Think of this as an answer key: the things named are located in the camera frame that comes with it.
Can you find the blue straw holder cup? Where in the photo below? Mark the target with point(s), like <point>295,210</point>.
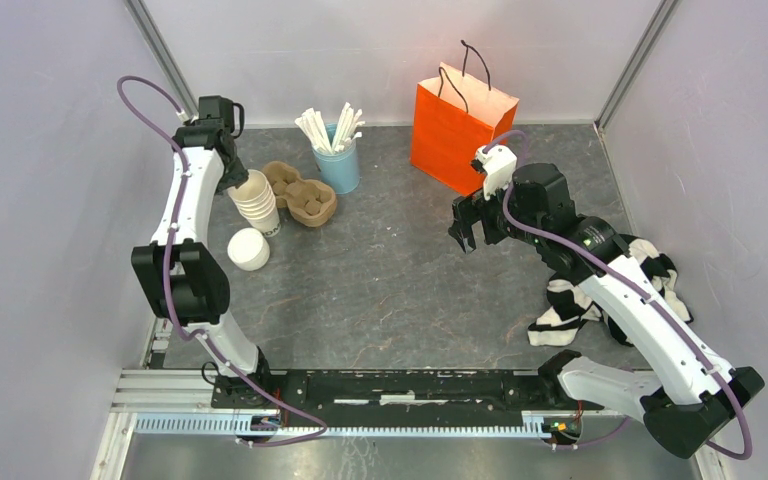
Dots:
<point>341,170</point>

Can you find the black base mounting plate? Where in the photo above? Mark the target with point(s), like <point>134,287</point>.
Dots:
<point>395,398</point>

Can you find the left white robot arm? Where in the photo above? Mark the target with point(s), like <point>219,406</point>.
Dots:
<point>180,278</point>

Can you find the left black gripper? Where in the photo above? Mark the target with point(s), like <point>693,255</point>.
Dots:
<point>237,177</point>

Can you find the brown cardboard cup carrier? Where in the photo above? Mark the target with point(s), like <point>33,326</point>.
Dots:
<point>310,202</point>

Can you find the black white striped cloth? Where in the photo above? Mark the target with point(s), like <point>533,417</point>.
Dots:
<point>570,309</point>

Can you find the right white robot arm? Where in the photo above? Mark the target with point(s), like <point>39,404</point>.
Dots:
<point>690,392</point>

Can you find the orange paper bag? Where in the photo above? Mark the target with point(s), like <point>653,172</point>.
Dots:
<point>455,114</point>

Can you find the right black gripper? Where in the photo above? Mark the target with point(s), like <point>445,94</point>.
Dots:
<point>469,209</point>

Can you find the stack of paper cups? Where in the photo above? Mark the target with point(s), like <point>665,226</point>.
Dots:
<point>256,203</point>

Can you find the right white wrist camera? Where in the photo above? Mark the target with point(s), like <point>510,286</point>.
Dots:
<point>498,164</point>

